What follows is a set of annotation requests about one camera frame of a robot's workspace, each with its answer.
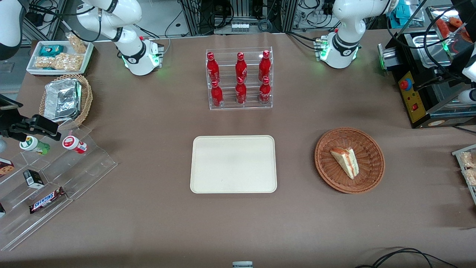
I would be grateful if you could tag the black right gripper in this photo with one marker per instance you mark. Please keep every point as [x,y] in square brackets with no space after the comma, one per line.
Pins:
[8,123]

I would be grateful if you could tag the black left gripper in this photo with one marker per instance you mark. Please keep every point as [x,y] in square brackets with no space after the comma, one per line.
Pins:
[459,64]

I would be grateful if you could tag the triangular sandwich with orange filling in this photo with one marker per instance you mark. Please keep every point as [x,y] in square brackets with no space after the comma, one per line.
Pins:
[346,160]

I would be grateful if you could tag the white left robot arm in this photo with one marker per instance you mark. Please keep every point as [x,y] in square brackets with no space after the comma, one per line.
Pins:
[346,18]

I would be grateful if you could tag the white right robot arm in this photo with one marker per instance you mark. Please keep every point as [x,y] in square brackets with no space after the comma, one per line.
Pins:
[126,33]

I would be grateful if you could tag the light tan wicker basket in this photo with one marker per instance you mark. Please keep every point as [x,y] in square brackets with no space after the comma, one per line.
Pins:
[86,100]

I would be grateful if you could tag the white rectangular snack tray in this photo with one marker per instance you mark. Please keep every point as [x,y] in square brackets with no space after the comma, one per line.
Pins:
[33,67]

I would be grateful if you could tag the round brown wicker basket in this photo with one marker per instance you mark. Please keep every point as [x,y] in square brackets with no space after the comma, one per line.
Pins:
[366,149]

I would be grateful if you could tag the cream rectangular serving tray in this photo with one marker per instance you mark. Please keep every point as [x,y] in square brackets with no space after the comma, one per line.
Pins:
[223,163]

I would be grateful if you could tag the green bottle with white cap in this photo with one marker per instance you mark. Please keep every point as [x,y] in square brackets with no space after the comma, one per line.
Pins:
[35,146]

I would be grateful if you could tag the red emergency stop button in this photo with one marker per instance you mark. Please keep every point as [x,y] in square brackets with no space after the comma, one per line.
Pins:
[404,84]

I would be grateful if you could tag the red bottle with white cap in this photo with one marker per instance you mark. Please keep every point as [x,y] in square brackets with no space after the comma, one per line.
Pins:
[74,144]

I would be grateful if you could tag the black machine with yellow panel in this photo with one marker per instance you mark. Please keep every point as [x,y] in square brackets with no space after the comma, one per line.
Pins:
[418,108]

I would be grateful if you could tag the small black carton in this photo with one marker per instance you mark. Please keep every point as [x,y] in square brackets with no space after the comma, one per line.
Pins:
[33,178]

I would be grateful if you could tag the steel cylinder with green light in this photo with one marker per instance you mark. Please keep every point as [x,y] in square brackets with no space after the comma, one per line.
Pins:
[386,57]

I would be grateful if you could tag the clear acrylic stepped display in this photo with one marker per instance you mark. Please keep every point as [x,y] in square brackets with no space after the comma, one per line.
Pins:
[85,167]

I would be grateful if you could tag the cookie box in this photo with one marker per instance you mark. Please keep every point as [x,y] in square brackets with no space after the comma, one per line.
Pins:
[5,167]

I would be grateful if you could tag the long clear peanut snack bag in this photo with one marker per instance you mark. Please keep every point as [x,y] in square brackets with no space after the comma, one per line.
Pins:
[59,62]

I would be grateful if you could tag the Snickers chocolate bar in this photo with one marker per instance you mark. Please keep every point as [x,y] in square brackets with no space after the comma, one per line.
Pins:
[47,200]

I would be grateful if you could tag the teal box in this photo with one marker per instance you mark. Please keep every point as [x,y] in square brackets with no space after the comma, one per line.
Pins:
[401,14]

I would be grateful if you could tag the teal snack packet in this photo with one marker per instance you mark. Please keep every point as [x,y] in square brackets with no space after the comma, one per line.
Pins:
[51,50]

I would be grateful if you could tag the clear bag of pale snacks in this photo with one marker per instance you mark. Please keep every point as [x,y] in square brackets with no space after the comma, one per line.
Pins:
[471,177]
[469,160]

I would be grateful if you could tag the small clear peanut snack bag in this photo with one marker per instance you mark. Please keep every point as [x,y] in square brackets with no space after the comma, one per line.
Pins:
[77,42]

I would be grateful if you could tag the dark snack packet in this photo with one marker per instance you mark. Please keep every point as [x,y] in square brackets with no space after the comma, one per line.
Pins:
[2,210]

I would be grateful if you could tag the red cola bottle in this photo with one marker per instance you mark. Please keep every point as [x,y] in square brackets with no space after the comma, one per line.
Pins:
[264,93]
[241,93]
[213,69]
[264,67]
[217,96]
[241,69]

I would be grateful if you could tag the clear acrylic bottle rack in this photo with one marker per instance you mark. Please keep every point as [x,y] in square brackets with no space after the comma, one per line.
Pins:
[227,74]

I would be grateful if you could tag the white power strip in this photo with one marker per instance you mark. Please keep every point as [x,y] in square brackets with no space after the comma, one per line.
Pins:
[240,26]

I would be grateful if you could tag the small grey device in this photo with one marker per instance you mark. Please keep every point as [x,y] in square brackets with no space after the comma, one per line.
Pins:
[242,264]

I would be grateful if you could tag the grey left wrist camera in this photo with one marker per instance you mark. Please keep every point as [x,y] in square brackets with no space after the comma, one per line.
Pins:
[468,96]

